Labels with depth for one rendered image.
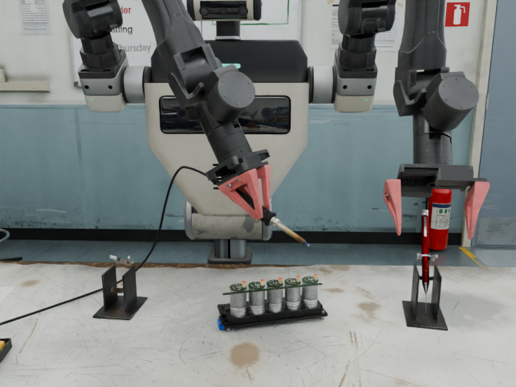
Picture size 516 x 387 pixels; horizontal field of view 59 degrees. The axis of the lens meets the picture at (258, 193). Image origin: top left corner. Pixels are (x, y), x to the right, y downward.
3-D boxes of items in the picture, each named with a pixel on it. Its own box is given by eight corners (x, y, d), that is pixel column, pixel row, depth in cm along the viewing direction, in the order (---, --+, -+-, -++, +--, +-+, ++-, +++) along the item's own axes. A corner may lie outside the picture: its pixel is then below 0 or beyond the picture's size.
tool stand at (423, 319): (439, 335, 73) (438, 267, 77) (452, 328, 64) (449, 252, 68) (401, 331, 74) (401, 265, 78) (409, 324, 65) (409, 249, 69)
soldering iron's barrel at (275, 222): (305, 245, 70) (272, 223, 73) (309, 237, 70) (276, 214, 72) (300, 248, 69) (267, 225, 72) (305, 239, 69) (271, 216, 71)
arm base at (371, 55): (334, 54, 112) (339, 78, 103) (337, 21, 107) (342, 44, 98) (369, 54, 112) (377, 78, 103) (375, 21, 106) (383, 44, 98)
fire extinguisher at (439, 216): (421, 243, 330) (428, 168, 318) (443, 243, 329) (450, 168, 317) (428, 249, 315) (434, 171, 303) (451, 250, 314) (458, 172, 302)
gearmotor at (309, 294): (299, 306, 72) (299, 276, 71) (313, 305, 72) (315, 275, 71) (304, 314, 69) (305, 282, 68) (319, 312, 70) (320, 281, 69)
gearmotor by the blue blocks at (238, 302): (229, 315, 69) (228, 283, 68) (244, 313, 70) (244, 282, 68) (232, 322, 67) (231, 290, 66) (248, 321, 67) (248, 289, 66)
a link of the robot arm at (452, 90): (440, 84, 78) (391, 88, 77) (471, 38, 67) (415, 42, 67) (460, 146, 74) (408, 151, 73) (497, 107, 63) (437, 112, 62)
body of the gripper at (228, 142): (272, 158, 75) (254, 118, 76) (239, 167, 67) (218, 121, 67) (243, 174, 79) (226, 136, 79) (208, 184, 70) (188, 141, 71)
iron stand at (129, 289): (143, 325, 75) (153, 266, 79) (124, 318, 68) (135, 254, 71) (108, 322, 76) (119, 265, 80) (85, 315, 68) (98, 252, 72)
